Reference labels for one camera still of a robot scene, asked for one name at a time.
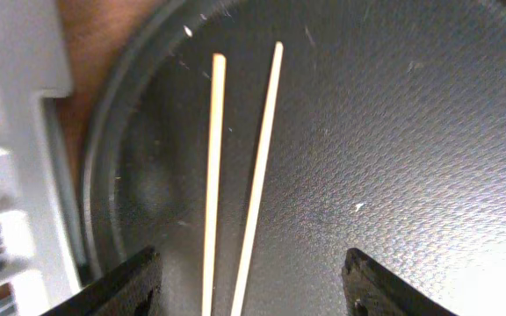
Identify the wooden chopstick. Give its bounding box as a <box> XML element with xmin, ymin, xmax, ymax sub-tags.
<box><xmin>201</xmin><ymin>54</ymin><xmax>227</xmax><ymax>316</ymax></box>
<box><xmin>230</xmin><ymin>41</ymin><xmax>284</xmax><ymax>316</ymax></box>

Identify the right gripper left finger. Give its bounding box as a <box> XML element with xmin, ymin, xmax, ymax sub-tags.
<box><xmin>43</xmin><ymin>247</ymin><xmax>163</xmax><ymax>316</ymax></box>

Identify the round black tray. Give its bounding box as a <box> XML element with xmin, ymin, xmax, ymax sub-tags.
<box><xmin>81</xmin><ymin>0</ymin><xmax>506</xmax><ymax>315</ymax></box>

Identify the grey dishwasher rack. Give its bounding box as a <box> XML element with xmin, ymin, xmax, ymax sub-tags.
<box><xmin>0</xmin><ymin>0</ymin><xmax>87</xmax><ymax>315</ymax></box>

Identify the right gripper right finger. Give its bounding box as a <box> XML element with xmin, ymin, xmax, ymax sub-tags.
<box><xmin>342</xmin><ymin>248</ymin><xmax>454</xmax><ymax>316</ymax></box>

